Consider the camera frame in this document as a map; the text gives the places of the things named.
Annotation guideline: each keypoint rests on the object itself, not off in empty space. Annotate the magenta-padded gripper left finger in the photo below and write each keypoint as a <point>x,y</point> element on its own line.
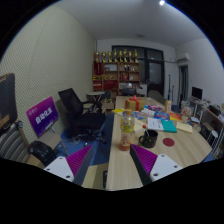
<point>78,160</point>

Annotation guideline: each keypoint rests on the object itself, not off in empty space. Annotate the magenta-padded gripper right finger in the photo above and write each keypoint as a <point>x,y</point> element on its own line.
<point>146,160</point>

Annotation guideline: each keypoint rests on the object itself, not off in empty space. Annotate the yellow-capped clear drink bottle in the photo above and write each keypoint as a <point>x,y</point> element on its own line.
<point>127,128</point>

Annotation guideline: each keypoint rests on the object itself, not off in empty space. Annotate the flat round red coaster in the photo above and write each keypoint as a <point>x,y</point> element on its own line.
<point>168,142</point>

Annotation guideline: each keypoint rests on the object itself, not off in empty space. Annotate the red-tipped white stick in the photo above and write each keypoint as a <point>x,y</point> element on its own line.
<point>144,127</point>

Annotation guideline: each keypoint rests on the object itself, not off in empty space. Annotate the white booklet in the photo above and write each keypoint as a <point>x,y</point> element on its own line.
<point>155,124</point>

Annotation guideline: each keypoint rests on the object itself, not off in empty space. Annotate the black backpack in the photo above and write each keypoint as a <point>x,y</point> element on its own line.
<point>41,151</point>

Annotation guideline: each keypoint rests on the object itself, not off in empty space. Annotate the black office chair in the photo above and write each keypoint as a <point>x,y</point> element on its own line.
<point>83,120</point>

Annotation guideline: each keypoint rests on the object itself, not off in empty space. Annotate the teal book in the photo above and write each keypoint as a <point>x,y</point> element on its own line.
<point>169,126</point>

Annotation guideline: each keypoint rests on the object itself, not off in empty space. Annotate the blue printed magazine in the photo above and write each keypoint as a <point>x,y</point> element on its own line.
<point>138,115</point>

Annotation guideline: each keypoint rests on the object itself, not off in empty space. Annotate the blue snack packet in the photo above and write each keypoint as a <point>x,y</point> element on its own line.
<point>161,115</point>

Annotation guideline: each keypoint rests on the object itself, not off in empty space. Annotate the white printed pamphlet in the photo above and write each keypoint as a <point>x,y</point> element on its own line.
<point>147,112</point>

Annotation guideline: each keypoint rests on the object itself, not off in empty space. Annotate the pale yellow book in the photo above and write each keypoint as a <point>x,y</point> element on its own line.
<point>184,127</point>

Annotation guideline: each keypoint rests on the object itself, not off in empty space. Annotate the orange book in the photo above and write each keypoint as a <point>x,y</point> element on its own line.
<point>175,117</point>

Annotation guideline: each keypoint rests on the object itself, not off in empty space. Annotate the purple snack pack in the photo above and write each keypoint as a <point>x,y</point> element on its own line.
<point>154,107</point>

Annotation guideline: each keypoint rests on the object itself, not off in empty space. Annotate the purple sign board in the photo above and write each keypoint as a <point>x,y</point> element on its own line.
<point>42,116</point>

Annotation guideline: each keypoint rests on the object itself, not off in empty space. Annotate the yellow booklet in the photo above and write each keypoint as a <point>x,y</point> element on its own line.
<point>118,111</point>

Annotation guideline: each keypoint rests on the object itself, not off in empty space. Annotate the gold gift box, red ribbon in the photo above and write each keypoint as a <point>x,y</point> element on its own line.
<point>131,105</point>

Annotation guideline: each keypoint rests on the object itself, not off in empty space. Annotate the small beige carton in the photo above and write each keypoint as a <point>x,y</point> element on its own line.
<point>168,106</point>

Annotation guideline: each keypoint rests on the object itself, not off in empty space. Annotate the potted pink flower plant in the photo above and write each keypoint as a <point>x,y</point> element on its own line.
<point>187,111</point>

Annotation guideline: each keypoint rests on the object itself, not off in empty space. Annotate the round white side table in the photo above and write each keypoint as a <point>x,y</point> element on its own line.
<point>95,94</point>

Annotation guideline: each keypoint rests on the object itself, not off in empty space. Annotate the grey striped chair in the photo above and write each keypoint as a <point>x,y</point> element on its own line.
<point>11,145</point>

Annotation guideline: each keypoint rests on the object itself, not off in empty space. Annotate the cluttered side desk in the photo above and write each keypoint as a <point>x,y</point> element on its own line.
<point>210,123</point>

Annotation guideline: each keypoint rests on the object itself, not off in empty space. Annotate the computer monitor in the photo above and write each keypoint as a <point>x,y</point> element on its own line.
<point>197,92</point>

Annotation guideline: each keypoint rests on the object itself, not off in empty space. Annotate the dark framed glass door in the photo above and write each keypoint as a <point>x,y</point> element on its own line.
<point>155,71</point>

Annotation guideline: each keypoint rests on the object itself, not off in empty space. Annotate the wooden shelf unit with trophies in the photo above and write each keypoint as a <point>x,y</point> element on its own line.
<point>116,75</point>

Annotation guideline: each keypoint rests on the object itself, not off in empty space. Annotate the ceiling light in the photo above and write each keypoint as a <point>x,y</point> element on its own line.
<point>162,2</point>

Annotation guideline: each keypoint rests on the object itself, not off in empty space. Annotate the white wall air conditioner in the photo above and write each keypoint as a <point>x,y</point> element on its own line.
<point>182,57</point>

